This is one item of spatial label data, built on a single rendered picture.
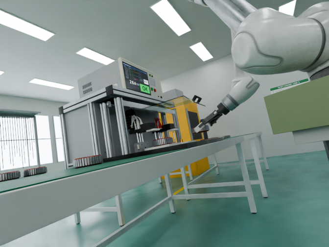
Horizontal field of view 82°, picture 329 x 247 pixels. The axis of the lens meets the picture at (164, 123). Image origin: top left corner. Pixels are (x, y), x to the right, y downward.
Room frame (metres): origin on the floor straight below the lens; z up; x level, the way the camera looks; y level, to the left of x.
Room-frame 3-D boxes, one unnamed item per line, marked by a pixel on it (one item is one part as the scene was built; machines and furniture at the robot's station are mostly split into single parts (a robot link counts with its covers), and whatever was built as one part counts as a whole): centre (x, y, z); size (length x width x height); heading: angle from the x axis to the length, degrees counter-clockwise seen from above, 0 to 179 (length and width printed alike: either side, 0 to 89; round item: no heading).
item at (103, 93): (1.30, 0.25, 1.09); 0.68 x 0.44 x 0.05; 152
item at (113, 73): (1.31, 0.25, 1.22); 0.44 x 0.39 x 0.20; 152
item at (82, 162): (0.78, 0.33, 0.77); 0.11 x 0.11 x 0.04
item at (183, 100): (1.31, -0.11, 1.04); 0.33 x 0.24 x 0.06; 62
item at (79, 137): (1.05, 0.48, 0.91); 0.28 x 0.03 x 0.32; 62
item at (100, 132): (1.26, 0.19, 0.92); 0.66 x 0.01 x 0.30; 152
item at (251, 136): (3.33, -0.98, 0.37); 1.85 x 1.10 x 0.75; 152
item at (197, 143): (1.15, -0.02, 0.76); 0.64 x 0.47 x 0.02; 152
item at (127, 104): (1.19, 0.06, 1.03); 0.62 x 0.01 x 0.03; 152
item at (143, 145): (1.11, 0.15, 0.80); 0.07 x 0.05 x 0.06; 152
